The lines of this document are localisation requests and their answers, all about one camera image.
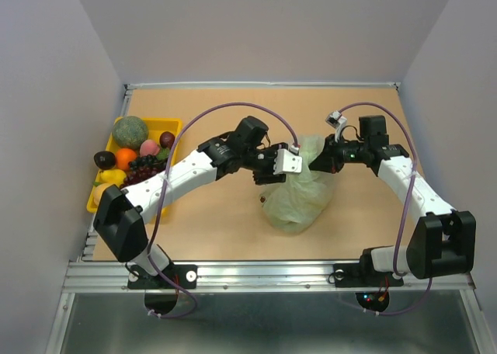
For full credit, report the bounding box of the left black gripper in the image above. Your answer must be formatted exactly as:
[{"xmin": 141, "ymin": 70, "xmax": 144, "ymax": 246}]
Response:
[{"xmin": 242, "ymin": 142, "xmax": 288, "ymax": 186}]

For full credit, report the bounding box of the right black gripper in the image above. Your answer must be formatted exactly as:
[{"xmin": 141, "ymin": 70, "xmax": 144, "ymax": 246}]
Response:
[{"xmin": 308, "ymin": 132, "xmax": 368, "ymax": 173}]

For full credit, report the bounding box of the green avocado print plastic bag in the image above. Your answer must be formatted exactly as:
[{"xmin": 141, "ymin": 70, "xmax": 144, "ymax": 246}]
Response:
[{"xmin": 259, "ymin": 135, "xmax": 335, "ymax": 234}]

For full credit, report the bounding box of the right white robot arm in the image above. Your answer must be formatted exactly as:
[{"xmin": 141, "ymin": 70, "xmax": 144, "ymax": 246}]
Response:
[{"xmin": 310, "ymin": 112, "xmax": 476, "ymax": 284}]

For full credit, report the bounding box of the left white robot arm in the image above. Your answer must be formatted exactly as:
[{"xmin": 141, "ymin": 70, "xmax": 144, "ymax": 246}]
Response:
[{"xmin": 93, "ymin": 116, "xmax": 288, "ymax": 290}]

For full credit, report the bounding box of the dark red fake plum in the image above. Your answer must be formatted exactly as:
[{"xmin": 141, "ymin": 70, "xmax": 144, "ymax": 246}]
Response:
[{"xmin": 159, "ymin": 131, "xmax": 176, "ymax": 148}]

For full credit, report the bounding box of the dark fake grape bunch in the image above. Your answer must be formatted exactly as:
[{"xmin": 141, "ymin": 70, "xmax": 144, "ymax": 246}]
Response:
[{"xmin": 128, "ymin": 148, "xmax": 170, "ymax": 172}]

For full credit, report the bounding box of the pink fake peach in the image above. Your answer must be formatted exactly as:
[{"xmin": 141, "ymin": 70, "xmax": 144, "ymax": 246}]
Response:
[{"xmin": 139, "ymin": 139, "xmax": 161, "ymax": 156}]

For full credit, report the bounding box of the red fake grape bunch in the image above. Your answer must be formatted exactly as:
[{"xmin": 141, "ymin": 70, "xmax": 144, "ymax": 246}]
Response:
[{"xmin": 120, "ymin": 166, "xmax": 160, "ymax": 189}]

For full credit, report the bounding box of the green fake melon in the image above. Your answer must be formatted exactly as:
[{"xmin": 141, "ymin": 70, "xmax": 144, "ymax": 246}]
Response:
[{"xmin": 112, "ymin": 116, "xmax": 148, "ymax": 150}]

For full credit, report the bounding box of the fake orange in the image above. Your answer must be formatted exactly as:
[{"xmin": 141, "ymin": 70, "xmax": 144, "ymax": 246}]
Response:
[{"xmin": 115, "ymin": 148, "xmax": 137, "ymax": 172}]

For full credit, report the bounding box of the dark fake avocado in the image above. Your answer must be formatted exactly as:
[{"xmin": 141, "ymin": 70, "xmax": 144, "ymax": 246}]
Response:
[{"xmin": 93, "ymin": 151, "xmax": 116, "ymax": 170}]

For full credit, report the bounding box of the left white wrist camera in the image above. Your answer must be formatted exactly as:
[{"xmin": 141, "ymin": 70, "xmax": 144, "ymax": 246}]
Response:
[{"xmin": 273, "ymin": 145, "xmax": 303, "ymax": 175}]

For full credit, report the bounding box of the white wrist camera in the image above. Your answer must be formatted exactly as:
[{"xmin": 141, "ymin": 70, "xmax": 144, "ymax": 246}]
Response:
[
  {"xmin": 325, "ymin": 110, "xmax": 347, "ymax": 141},
  {"xmin": 273, "ymin": 145, "xmax": 303, "ymax": 175}
]

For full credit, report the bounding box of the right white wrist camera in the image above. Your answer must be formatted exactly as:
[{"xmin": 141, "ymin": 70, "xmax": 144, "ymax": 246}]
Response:
[{"xmin": 325, "ymin": 110, "xmax": 347, "ymax": 141}]

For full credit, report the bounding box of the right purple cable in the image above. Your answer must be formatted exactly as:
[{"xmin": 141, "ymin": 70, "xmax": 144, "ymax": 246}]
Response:
[{"xmin": 337, "ymin": 102, "xmax": 434, "ymax": 317}]

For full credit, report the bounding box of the aluminium mounting rail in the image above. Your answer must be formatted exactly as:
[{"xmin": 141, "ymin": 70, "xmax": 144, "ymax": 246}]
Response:
[{"xmin": 64, "ymin": 257, "xmax": 477, "ymax": 293}]

